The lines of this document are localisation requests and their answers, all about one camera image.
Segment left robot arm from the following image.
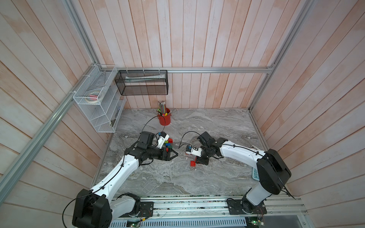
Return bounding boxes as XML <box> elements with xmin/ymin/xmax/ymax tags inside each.
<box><xmin>72</xmin><ymin>131</ymin><xmax>174</xmax><ymax>228</ymax></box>

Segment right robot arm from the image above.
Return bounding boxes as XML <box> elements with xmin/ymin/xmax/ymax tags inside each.
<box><xmin>186</xmin><ymin>132</ymin><xmax>291</xmax><ymax>214</ymax></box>

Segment red pen cup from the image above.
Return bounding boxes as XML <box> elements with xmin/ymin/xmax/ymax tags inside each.
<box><xmin>157</xmin><ymin>108</ymin><xmax>171</xmax><ymax>126</ymax></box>

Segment pens in cup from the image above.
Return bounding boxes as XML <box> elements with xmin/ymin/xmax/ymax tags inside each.
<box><xmin>157</xmin><ymin>101</ymin><xmax>170</xmax><ymax>116</ymax></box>

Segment calculator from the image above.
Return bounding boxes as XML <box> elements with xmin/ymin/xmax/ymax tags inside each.
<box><xmin>252</xmin><ymin>168</ymin><xmax>259</xmax><ymax>181</ymax></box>

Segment black mesh basket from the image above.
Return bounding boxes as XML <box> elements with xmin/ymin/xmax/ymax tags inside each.
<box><xmin>115</xmin><ymin>69</ymin><xmax>169</xmax><ymax>96</ymax></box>

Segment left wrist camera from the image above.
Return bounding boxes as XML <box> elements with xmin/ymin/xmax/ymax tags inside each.
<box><xmin>157</xmin><ymin>132</ymin><xmax>169</xmax><ymax>149</ymax></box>

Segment aluminium rail front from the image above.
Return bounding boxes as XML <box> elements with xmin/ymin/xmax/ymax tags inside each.
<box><xmin>72</xmin><ymin>195</ymin><xmax>307</xmax><ymax>221</ymax></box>

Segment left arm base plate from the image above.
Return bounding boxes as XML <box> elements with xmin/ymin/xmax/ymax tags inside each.
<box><xmin>124</xmin><ymin>201</ymin><xmax>154</xmax><ymax>218</ymax></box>

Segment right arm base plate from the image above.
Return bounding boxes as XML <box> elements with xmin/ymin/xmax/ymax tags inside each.
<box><xmin>226</xmin><ymin>198</ymin><xmax>267</xmax><ymax>215</ymax></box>

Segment white wire shelf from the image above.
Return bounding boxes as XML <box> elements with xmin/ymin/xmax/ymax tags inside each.
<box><xmin>73</xmin><ymin>65</ymin><xmax>125</xmax><ymax>133</ymax></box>

